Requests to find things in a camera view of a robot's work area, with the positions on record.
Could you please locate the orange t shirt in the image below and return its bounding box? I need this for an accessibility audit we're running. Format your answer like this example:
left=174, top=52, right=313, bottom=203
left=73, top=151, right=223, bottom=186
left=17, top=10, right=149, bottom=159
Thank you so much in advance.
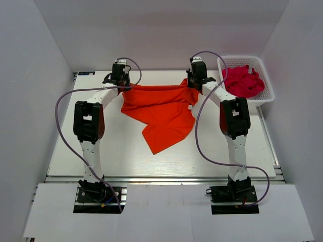
left=121, top=78, right=199, bottom=155

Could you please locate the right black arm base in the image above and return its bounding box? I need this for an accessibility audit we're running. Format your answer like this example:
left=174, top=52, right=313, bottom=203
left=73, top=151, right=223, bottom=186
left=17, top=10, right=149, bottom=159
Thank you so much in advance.
left=205, top=178, right=257, bottom=203

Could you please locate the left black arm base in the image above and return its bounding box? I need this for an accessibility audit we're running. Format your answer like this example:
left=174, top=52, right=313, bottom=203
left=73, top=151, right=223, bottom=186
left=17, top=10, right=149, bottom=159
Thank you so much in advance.
left=76, top=180, right=122, bottom=204

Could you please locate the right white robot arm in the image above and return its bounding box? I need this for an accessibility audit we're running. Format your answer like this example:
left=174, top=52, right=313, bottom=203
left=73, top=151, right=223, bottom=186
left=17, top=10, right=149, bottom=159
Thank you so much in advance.
left=187, top=56, right=251, bottom=182

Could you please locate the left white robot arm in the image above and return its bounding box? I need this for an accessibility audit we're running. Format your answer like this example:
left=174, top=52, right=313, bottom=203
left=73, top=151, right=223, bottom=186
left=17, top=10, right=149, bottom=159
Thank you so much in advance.
left=73, top=59, right=131, bottom=183

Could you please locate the blue label sticker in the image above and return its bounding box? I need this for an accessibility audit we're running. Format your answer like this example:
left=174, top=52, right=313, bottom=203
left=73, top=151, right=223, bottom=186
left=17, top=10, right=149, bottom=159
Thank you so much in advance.
left=78, top=71, right=95, bottom=76

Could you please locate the magenta t shirt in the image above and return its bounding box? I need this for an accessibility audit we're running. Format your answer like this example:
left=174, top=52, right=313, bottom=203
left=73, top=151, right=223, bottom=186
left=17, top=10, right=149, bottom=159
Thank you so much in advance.
left=222, top=65, right=265, bottom=98

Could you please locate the white plastic basket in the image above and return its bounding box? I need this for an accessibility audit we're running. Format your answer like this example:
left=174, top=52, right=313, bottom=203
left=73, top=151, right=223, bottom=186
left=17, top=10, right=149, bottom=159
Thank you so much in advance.
left=217, top=55, right=275, bottom=106

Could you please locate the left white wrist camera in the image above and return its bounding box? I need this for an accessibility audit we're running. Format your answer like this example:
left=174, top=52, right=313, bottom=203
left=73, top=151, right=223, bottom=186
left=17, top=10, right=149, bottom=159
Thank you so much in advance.
left=115, top=58, right=127, bottom=66

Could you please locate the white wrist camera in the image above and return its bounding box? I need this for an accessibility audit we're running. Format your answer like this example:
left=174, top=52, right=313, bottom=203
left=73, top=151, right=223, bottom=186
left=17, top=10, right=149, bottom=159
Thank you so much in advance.
left=115, top=58, right=127, bottom=66
left=189, top=56, right=202, bottom=63

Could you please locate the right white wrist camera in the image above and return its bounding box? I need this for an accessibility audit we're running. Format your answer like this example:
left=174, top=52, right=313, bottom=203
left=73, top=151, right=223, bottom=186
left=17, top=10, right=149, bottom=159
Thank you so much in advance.
left=189, top=56, right=202, bottom=63

